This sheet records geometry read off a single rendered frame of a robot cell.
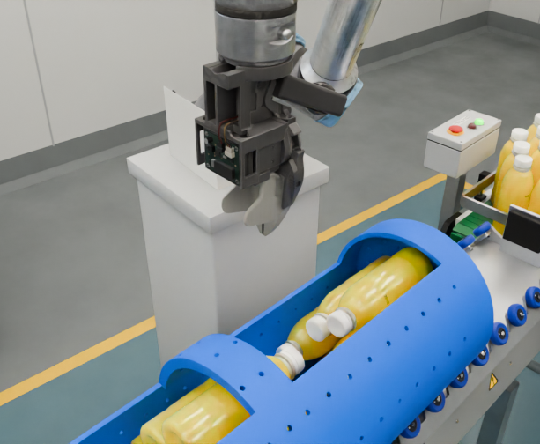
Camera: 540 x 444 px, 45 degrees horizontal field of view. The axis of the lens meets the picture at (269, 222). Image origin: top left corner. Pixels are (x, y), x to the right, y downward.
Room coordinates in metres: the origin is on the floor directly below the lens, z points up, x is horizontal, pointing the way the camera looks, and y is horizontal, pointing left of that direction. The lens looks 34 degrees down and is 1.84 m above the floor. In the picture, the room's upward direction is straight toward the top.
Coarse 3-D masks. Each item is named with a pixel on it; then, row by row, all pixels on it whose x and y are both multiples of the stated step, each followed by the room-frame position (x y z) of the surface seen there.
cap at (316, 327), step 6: (312, 318) 0.79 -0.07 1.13; (318, 318) 0.79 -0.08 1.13; (306, 324) 0.79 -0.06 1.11; (312, 324) 0.78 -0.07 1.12; (318, 324) 0.77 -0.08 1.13; (324, 324) 0.78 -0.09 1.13; (312, 330) 0.78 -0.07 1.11; (318, 330) 0.77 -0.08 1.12; (324, 330) 0.77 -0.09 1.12; (312, 336) 0.78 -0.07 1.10; (318, 336) 0.77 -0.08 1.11; (324, 336) 0.77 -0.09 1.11
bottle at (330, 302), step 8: (384, 256) 0.93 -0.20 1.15; (368, 264) 0.92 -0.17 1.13; (376, 264) 0.91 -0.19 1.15; (360, 272) 0.89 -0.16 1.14; (368, 272) 0.88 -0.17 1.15; (352, 280) 0.86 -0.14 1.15; (336, 288) 0.85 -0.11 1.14; (344, 288) 0.84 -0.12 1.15; (328, 296) 0.83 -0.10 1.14; (336, 296) 0.82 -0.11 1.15; (320, 304) 0.83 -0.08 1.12; (328, 304) 0.81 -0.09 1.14; (336, 304) 0.81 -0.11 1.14; (320, 312) 0.81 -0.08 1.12; (328, 312) 0.80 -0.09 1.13
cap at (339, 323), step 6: (336, 312) 0.75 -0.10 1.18; (342, 312) 0.75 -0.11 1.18; (330, 318) 0.74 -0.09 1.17; (336, 318) 0.73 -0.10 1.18; (342, 318) 0.73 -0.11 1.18; (348, 318) 0.74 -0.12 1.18; (330, 324) 0.74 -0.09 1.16; (336, 324) 0.73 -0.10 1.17; (342, 324) 0.73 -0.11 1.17; (348, 324) 0.73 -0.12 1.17; (330, 330) 0.74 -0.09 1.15; (336, 330) 0.73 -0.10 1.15; (342, 330) 0.73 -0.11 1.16; (348, 330) 0.72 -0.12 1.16; (336, 336) 0.73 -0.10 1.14; (342, 336) 0.72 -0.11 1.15
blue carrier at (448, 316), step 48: (384, 240) 0.95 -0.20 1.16; (432, 240) 0.86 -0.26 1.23; (432, 288) 0.76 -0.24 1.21; (480, 288) 0.81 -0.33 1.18; (240, 336) 0.77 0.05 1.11; (384, 336) 0.67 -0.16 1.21; (432, 336) 0.70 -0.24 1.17; (480, 336) 0.77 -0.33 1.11; (192, 384) 0.70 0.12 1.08; (240, 384) 0.56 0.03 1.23; (288, 384) 0.57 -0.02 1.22; (336, 384) 0.58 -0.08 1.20; (384, 384) 0.61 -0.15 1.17; (432, 384) 0.67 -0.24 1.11; (96, 432) 0.58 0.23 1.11; (240, 432) 0.50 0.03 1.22; (288, 432) 0.51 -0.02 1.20; (336, 432) 0.54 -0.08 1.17; (384, 432) 0.59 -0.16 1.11
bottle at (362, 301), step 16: (400, 256) 0.86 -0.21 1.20; (416, 256) 0.86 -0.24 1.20; (384, 272) 0.82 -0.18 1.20; (400, 272) 0.82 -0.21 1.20; (416, 272) 0.83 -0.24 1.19; (352, 288) 0.79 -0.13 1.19; (368, 288) 0.78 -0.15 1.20; (384, 288) 0.79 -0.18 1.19; (400, 288) 0.80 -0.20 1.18; (352, 304) 0.76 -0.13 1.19; (368, 304) 0.76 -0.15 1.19; (384, 304) 0.77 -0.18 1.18; (352, 320) 0.74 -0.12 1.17; (368, 320) 0.74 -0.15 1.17
